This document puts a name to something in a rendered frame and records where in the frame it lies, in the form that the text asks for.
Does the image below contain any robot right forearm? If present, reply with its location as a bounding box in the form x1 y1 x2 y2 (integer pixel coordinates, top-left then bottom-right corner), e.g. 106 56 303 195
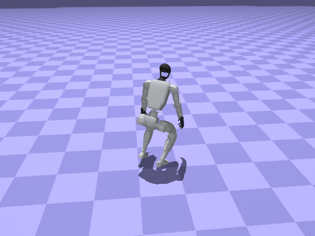
175 101 184 119

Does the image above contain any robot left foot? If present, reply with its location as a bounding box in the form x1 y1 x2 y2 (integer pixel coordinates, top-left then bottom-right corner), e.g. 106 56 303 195
138 152 148 159

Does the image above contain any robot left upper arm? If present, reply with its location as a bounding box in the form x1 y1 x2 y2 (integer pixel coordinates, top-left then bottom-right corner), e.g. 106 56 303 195
142 80 151 101

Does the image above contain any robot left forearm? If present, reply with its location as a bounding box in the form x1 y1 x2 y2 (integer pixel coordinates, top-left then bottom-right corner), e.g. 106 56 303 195
141 99 147 111

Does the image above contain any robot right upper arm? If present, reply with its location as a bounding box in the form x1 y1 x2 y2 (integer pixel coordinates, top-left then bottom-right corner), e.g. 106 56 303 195
169 84 180 108

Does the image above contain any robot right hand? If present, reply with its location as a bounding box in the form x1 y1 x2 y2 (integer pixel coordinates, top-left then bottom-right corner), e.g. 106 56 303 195
178 117 184 129

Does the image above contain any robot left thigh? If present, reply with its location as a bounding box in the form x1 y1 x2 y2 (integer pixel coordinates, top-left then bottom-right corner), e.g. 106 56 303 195
137 114 154 132

